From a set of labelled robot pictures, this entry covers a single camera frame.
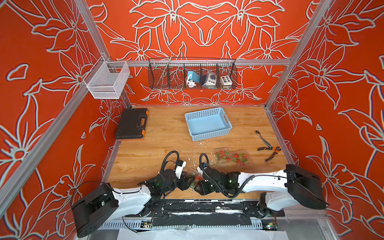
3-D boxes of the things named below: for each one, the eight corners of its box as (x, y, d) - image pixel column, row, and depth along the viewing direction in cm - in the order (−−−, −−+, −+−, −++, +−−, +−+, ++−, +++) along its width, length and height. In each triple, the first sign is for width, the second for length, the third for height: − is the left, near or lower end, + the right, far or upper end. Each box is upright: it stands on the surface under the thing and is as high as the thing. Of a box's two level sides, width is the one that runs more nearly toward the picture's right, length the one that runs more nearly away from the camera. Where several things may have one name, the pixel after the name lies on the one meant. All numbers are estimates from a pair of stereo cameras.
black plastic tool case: (113, 141, 101) (110, 137, 96) (124, 112, 118) (122, 108, 114) (142, 141, 100) (140, 136, 96) (149, 112, 118) (148, 108, 113)
